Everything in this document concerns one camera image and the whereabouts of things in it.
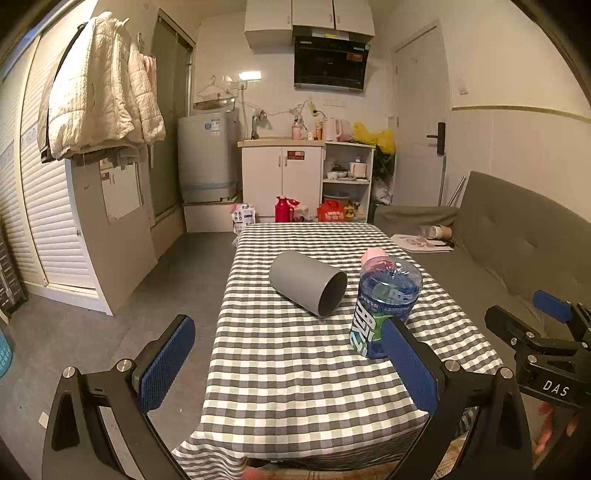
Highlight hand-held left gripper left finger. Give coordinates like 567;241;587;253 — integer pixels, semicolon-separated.
42;315;197;480

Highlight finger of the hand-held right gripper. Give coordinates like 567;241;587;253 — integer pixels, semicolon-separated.
484;305;583;361
532;290;591;344

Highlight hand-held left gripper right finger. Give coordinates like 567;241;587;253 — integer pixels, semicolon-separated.
381;318;536;480

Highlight grey cup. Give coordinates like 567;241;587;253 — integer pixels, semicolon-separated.
269;250;348;319

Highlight person's right hand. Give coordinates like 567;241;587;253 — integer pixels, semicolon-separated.
534;401;581;457

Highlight blue water bottle pink cap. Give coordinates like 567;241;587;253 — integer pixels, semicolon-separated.
349;248;423;359

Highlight grey sofa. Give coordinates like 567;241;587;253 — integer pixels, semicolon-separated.
372;171;591;356

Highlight grey white checkered tablecloth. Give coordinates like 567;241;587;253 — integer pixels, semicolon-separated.
172;223;504;474

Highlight white booklet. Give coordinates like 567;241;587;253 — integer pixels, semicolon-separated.
390;233;456;254

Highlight paper cups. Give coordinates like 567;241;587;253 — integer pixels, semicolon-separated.
419;224;456;241

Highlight teal bin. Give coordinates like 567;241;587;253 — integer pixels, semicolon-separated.
0;323;13;380

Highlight white pink printed package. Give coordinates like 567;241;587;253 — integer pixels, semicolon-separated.
229;203;257;234

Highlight red shopping bag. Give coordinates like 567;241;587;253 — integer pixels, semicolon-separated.
317;199;346;223

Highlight dark crate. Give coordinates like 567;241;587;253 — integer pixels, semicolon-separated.
0;237;29;319

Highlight white open shelf unit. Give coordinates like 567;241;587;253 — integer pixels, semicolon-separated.
321;141;376;223

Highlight red thermos jug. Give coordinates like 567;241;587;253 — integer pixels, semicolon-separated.
275;196;301;223

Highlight white sink cabinet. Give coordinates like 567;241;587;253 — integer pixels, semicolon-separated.
238;138;326;223

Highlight grey washing machine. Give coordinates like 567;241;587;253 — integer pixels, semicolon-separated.
178;111;241;204

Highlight white louvered closet doors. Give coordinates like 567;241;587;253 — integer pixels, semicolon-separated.
0;28;114;315

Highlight yellow plastic bag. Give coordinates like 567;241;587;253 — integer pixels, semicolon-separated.
353;122;397;156

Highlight white door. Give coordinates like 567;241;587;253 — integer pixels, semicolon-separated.
392;18;452;208

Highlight glass sliding door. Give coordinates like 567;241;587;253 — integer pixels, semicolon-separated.
148;15;195;220

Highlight metal basin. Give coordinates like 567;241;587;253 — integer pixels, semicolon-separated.
193;93;238;112

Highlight white quilted jacket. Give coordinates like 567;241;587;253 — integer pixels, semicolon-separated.
37;11;167;162

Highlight pink hanging garment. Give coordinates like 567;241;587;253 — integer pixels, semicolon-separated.
136;48;160;93

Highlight black range hood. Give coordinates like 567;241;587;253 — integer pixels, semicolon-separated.
294;25;372;93

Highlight black door handle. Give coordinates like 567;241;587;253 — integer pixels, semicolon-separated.
427;122;447;154

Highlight wire clothes hanger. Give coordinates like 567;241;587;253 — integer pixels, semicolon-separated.
197;76;232;98

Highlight white wall cabinets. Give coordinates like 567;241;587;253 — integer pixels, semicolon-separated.
245;0;376;48

